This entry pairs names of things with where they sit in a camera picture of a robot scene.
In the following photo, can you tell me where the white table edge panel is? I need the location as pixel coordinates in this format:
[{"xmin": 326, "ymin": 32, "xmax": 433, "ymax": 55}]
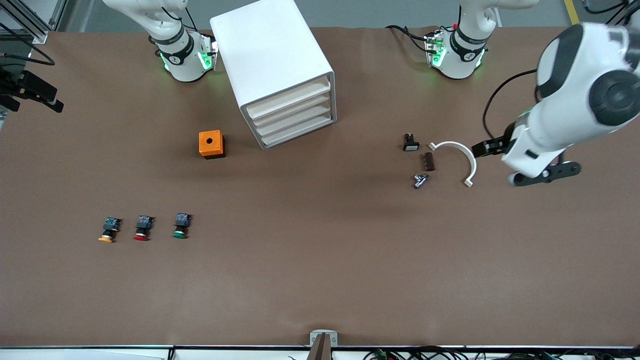
[{"xmin": 0, "ymin": 347, "xmax": 173, "ymax": 360}]

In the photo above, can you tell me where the orange button enclosure box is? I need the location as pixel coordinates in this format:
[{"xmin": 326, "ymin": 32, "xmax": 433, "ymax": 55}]
[{"xmin": 198, "ymin": 130, "xmax": 226, "ymax": 160}]

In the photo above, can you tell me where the red push button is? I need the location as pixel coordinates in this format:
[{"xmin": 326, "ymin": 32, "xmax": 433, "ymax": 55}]
[{"xmin": 133, "ymin": 215, "xmax": 155, "ymax": 242}]

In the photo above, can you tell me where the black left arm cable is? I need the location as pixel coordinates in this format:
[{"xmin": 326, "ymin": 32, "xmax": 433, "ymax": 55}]
[{"xmin": 482, "ymin": 69, "xmax": 539, "ymax": 144}]

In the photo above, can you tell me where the aluminium frame profile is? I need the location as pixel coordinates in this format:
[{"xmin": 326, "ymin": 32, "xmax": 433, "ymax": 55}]
[{"xmin": 0, "ymin": 0, "xmax": 68, "ymax": 45}]

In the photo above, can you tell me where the green push button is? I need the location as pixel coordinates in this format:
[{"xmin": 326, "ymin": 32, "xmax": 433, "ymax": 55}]
[{"xmin": 173, "ymin": 213, "xmax": 193, "ymax": 240}]

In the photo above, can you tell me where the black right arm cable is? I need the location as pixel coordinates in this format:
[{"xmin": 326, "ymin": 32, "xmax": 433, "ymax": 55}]
[{"xmin": 0, "ymin": 37, "xmax": 56, "ymax": 67}]

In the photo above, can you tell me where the brown table cover sheet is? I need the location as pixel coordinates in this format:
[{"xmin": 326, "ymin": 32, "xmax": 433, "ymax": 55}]
[{"xmin": 0, "ymin": 25, "xmax": 640, "ymax": 348}]

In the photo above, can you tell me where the yellow push button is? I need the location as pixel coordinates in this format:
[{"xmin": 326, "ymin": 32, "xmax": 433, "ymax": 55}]
[{"xmin": 98, "ymin": 216, "xmax": 122, "ymax": 244}]

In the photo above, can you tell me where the black base cable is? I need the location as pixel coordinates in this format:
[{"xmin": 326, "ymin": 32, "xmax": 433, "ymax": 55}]
[{"xmin": 385, "ymin": 24, "xmax": 432, "ymax": 55}]

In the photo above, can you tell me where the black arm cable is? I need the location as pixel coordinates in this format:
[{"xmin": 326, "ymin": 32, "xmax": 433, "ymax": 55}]
[
  {"xmin": 482, "ymin": 69, "xmax": 539, "ymax": 144},
  {"xmin": 0, "ymin": 37, "xmax": 56, "ymax": 67}
]

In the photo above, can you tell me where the black cable bundle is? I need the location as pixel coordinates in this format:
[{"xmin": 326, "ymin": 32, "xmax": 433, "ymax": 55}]
[{"xmin": 287, "ymin": 346, "xmax": 640, "ymax": 360}]

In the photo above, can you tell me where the white curved bracket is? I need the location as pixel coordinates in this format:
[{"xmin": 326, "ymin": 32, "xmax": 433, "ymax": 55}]
[{"xmin": 428, "ymin": 141, "xmax": 478, "ymax": 189}]

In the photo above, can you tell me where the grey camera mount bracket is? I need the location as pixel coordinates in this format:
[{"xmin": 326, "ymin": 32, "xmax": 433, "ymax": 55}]
[{"xmin": 309, "ymin": 329, "xmax": 339, "ymax": 348}]

